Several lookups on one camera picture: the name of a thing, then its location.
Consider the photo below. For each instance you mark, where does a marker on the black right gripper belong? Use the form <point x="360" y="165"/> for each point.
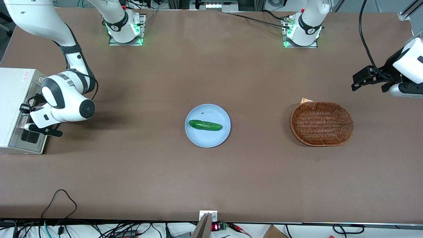
<point x="34" y="103"/>

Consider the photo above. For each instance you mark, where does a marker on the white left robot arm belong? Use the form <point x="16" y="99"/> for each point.
<point x="310" y="13"/>

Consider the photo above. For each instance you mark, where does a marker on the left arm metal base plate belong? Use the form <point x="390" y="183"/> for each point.
<point x="297" y="46"/>

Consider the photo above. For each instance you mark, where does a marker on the silver oven knob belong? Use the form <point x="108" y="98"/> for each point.
<point x="41" y="79"/>

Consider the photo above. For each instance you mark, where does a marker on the red digit display module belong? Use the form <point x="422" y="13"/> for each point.
<point x="215" y="227"/>

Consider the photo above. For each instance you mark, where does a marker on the green cucumber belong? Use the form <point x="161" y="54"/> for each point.
<point x="205" y="125"/>

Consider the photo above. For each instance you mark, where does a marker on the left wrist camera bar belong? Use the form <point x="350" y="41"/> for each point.
<point x="396" y="90"/>

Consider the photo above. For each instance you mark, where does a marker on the small beige paper card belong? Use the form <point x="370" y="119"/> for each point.
<point x="305" y="100"/>

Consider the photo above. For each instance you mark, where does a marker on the red white oven sticker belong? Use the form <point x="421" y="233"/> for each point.
<point x="26" y="76"/>

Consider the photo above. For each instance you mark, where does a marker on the grey aluminium bar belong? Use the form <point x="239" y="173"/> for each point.
<point x="202" y="229"/>

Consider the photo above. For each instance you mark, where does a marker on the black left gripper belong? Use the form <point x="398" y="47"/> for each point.
<point x="388" y="67"/>

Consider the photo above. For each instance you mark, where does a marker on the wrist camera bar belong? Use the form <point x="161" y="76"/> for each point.
<point x="396" y="90"/>
<point x="49" y="131"/>

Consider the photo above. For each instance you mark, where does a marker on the white toaster oven body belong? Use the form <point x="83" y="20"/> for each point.
<point x="13" y="99"/>

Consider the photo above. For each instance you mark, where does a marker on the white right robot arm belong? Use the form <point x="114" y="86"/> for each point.
<point x="39" y="19"/>

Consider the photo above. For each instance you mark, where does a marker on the black power adapter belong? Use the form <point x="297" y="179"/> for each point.
<point x="125" y="233"/>

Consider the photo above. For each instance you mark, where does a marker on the brown cardboard box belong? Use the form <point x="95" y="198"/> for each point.
<point x="274" y="233"/>

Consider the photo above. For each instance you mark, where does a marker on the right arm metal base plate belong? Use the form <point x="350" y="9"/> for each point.
<point x="115" y="43"/>

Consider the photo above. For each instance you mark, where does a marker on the red black clip leads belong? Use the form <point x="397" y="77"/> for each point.
<point x="238" y="228"/>

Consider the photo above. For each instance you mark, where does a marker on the light blue plate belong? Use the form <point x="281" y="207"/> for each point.
<point x="208" y="138"/>

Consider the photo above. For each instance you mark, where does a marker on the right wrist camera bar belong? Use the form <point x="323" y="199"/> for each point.
<point x="49" y="131"/>

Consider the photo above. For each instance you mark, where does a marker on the white electronics box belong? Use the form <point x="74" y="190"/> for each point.
<point x="218" y="6"/>

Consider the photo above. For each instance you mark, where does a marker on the brown wicker basket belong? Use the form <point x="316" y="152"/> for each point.
<point x="322" y="124"/>

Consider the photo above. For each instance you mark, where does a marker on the grey power strip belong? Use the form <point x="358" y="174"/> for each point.
<point x="181" y="235"/>

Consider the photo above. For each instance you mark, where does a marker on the silver mounting plate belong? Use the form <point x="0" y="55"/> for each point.
<point x="214" y="216"/>

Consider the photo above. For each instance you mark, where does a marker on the aluminium frame profile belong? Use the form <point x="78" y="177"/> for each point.
<point x="411" y="8"/>

